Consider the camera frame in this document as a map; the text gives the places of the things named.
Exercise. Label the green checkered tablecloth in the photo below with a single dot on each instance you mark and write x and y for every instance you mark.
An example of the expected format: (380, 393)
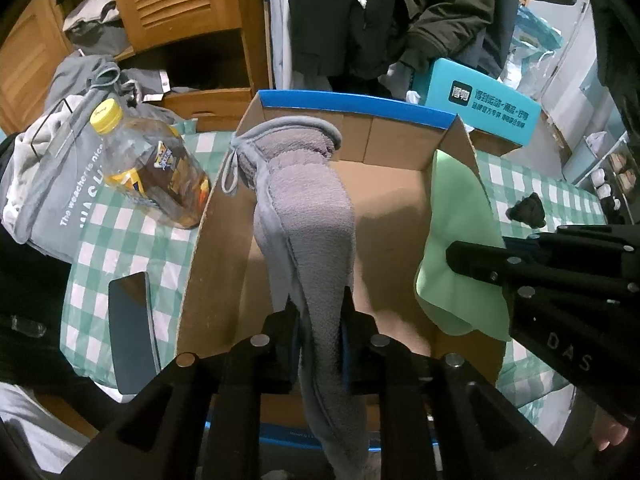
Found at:
(110, 240)

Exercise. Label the clear plastic bag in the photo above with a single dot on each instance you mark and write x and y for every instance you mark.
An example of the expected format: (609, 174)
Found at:
(555, 55)

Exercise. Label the grey towel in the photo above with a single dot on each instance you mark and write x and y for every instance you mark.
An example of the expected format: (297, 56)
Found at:
(305, 210)

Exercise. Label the pale hanging garment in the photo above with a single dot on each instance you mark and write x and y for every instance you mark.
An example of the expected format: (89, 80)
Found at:
(280, 20)

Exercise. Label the small black cloth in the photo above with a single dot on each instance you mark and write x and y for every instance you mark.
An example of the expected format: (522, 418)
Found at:
(527, 210)

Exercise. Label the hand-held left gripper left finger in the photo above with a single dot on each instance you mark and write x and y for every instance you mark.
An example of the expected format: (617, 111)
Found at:
(292, 350)

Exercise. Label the shoe rack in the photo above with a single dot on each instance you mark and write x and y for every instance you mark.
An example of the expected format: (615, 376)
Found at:
(605, 175)

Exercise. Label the cardboard box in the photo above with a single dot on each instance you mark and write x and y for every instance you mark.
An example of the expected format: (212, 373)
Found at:
(390, 195)

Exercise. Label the grey hoodie with white text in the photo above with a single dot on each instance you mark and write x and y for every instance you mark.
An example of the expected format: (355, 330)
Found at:
(65, 200)

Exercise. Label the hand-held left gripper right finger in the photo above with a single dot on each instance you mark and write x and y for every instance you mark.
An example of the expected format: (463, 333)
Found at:
(347, 350)

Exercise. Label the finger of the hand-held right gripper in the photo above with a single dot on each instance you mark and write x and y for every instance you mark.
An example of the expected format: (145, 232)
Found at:
(475, 260)
(590, 237)

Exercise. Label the yellow cap tea bottle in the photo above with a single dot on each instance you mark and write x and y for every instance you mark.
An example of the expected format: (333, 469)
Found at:
(155, 170)

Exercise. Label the wooden louvered wardrobe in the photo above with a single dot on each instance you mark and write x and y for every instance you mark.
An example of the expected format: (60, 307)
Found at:
(165, 0)

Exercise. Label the dark smartphone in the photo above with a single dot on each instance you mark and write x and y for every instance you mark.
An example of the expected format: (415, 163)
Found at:
(132, 330)

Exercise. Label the teal shoe box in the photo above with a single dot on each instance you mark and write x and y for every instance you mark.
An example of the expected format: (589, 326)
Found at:
(480, 105)

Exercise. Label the dark green hanging jacket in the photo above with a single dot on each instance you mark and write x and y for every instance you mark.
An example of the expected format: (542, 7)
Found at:
(445, 10)

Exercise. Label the black hanging jacket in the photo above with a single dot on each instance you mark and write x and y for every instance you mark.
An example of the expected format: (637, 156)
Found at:
(340, 15)

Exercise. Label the light green cloth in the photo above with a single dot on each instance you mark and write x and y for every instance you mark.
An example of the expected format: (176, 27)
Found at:
(455, 240)

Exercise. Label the person's right hand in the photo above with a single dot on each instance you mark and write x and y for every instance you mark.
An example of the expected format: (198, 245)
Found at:
(610, 432)

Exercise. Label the brown cardboard carton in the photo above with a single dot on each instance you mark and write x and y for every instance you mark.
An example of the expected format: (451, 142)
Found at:
(495, 142)

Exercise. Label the white plastic bag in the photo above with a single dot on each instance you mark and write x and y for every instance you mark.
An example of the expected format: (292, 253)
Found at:
(412, 95)

